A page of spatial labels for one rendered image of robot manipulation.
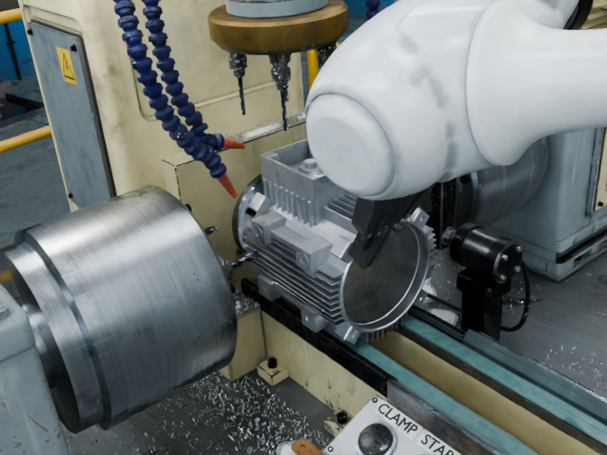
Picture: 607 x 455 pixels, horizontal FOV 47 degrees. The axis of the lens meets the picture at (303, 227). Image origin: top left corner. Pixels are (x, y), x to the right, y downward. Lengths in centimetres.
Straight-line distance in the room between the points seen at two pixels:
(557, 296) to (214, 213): 62
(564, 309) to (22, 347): 89
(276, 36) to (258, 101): 33
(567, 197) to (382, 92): 88
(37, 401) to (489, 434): 48
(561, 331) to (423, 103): 84
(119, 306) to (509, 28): 48
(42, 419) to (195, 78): 58
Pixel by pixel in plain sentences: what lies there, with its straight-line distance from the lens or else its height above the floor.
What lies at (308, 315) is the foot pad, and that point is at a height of 98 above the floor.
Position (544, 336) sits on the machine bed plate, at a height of 80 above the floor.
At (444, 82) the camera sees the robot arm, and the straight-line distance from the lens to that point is 42.
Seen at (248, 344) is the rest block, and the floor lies 85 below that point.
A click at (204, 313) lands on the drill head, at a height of 107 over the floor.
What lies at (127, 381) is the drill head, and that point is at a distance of 78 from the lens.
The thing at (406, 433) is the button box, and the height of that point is 107.
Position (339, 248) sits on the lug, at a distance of 85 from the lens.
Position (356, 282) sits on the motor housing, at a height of 95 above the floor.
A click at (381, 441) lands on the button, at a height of 107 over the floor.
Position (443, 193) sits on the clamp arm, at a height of 109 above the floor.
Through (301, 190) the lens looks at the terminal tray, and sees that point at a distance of 91.
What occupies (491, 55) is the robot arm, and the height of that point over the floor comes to 140.
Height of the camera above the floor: 151
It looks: 28 degrees down
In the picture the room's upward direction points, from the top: 4 degrees counter-clockwise
